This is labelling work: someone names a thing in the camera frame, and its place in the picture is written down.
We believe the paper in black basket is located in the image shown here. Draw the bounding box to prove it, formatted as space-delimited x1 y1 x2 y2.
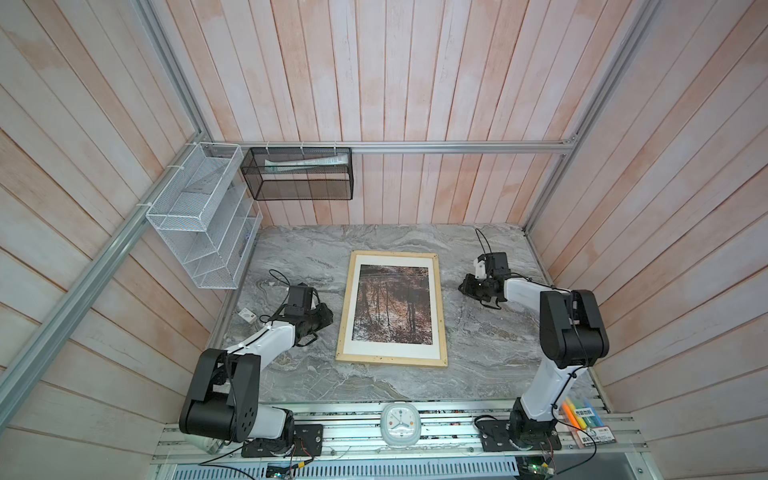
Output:
263 154 349 174

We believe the white desk clock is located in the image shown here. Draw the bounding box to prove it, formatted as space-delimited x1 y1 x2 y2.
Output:
380 402 422 447

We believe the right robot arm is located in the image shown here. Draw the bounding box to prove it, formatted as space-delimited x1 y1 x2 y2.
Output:
459 252 609 450

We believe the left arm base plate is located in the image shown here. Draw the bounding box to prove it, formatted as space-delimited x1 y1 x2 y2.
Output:
241 424 324 459

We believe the white tape roll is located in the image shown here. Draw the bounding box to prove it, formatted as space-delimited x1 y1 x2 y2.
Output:
183 434 230 455

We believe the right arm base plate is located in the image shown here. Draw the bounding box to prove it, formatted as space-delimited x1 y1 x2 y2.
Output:
474 417 562 452

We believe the white photo mat board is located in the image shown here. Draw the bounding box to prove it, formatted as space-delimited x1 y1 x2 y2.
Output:
340 255 444 363

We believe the black wire mesh basket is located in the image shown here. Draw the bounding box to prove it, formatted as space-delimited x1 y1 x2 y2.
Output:
240 146 355 201

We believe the white wire mesh shelf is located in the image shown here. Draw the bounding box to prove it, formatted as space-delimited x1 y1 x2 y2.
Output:
147 142 263 290

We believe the light wooden picture frame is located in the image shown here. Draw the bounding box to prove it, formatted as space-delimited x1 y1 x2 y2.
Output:
335 250 449 368

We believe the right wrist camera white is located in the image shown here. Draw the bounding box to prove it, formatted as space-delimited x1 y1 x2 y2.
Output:
473 255 487 280

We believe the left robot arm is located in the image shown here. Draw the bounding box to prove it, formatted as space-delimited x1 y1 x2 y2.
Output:
178 283 333 454

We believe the small white square tag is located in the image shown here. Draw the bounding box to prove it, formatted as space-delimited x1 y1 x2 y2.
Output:
238 308 257 324

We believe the pack of coloured highlighters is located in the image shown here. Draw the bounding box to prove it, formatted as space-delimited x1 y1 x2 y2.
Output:
560 397 617 448

